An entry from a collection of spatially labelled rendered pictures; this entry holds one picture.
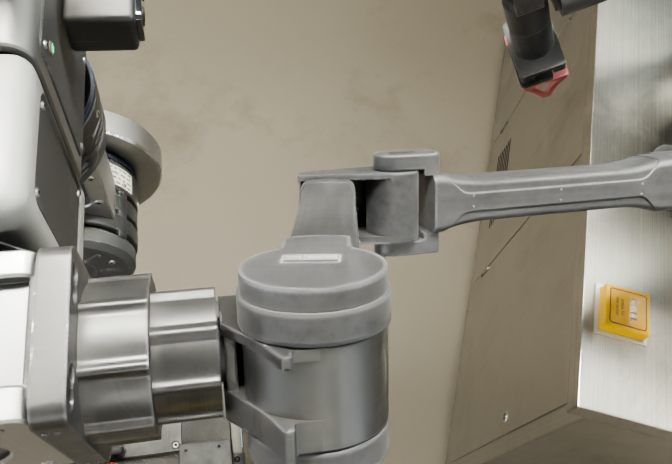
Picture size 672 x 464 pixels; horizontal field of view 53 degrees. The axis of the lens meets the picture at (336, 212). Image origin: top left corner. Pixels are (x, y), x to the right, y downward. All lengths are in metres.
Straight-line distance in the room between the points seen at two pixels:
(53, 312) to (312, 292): 0.12
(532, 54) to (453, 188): 0.34
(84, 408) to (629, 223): 1.00
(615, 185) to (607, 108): 0.52
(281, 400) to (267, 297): 0.05
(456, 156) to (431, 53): 0.45
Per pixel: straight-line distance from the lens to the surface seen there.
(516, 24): 0.95
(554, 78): 1.02
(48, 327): 0.33
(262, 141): 2.19
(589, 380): 1.06
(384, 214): 0.70
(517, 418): 1.35
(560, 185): 0.78
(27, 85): 0.38
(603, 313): 1.09
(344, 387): 0.33
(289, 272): 0.33
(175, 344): 0.34
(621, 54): 1.44
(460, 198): 0.72
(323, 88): 2.34
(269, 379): 0.33
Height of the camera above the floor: 1.81
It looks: 61 degrees down
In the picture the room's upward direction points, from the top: 16 degrees clockwise
